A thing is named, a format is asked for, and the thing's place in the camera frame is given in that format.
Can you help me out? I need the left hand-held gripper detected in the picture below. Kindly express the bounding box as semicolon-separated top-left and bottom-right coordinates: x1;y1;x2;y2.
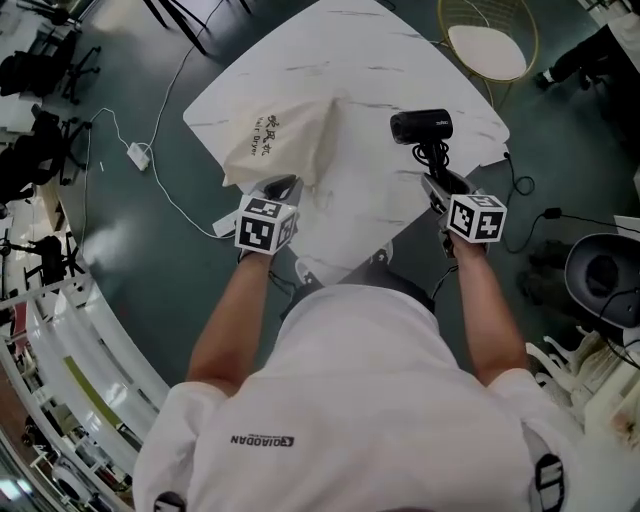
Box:
234;173;303;256

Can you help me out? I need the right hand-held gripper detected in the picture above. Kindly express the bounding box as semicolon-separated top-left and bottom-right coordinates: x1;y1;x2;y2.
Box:
420;172;508;245

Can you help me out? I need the beige cloth bag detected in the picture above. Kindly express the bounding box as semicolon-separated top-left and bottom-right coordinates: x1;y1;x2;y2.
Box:
222;94;346;190

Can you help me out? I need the black hair dryer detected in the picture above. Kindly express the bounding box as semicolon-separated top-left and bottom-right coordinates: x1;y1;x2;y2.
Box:
389;108;455;194

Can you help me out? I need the person's left forearm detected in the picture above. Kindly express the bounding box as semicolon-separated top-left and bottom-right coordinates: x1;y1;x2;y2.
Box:
186;249;286;396

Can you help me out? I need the person's right forearm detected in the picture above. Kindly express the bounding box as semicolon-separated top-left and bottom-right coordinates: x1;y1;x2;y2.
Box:
452;239;530;389

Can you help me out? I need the white marble table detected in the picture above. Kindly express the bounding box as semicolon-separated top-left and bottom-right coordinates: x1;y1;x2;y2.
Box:
182;0;510;286

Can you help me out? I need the person's left white shoe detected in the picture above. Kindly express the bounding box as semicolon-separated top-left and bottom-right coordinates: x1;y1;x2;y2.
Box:
294;257;321;286

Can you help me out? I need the person's white shoe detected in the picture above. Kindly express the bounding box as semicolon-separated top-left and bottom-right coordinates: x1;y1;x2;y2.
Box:
294;257;321;286
367;239;396;266

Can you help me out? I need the person's right white shoe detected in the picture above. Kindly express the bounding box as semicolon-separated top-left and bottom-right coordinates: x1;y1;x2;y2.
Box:
367;239;396;266

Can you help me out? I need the small white power adapter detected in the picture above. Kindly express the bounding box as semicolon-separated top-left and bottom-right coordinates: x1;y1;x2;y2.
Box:
126;142;154;172

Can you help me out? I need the dark dining chair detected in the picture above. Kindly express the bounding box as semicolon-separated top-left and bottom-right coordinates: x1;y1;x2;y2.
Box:
142;0;211;56

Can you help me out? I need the white carved furniture piece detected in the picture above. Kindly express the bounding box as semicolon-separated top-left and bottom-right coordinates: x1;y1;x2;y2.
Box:
524;324;626;426

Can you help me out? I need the wooden bench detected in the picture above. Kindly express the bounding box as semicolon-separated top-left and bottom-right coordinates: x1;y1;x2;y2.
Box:
39;174;71;236

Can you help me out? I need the person's white shirt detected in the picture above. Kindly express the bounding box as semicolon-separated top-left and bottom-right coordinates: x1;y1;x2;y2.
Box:
132;283;586;512

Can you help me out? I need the black office chair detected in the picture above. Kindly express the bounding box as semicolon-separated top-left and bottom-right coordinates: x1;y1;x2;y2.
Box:
0;47;101;104
22;232;87;287
0;112;94;201

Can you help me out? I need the white curved railing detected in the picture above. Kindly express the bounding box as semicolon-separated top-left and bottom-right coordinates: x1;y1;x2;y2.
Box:
0;284;171;512

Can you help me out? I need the black power cable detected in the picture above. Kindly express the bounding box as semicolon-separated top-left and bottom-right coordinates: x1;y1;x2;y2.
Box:
499;151;551;254

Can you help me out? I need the black gripper tether cable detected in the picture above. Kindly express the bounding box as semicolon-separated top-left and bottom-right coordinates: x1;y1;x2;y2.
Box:
430;244;460;301

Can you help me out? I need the white power cable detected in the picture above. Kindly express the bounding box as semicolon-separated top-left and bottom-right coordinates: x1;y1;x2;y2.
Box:
148;147;221;239
147;0;226;151
79;105;132;251

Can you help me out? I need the gold wire chair white cushion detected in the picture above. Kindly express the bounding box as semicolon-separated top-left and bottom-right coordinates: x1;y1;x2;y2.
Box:
437;0;540;109

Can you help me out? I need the black harness strap buckle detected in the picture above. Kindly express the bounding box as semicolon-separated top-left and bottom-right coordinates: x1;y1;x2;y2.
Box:
154;492;187;512
534;453;566;512

